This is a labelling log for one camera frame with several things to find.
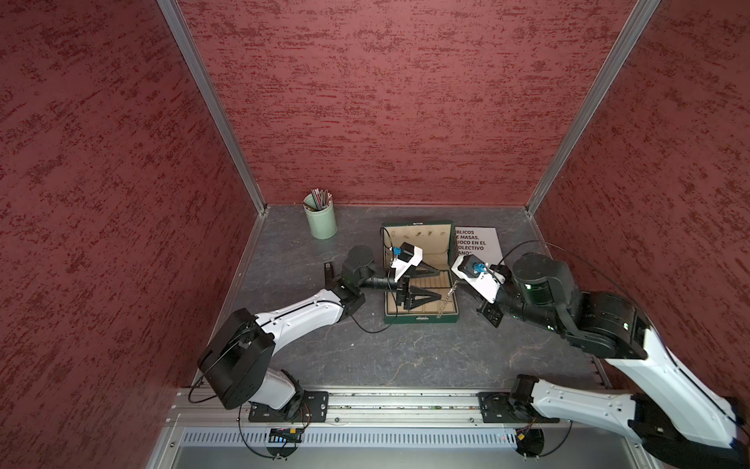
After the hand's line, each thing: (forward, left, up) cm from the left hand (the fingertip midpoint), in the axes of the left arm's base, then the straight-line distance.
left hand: (436, 288), depth 67 cm
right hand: (-3, -4, +6) cm, 8 cm away
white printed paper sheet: (+31, -23, -22) cm, 45 cm away
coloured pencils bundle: (+43, +36, -13) cm, 57 cm away
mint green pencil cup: (+39, +36, -21) cm, 57 cm away
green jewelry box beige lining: (+24, -5, -13) cm, 28 cm away
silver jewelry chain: (-3, -2, +3) cm, 5 cm away
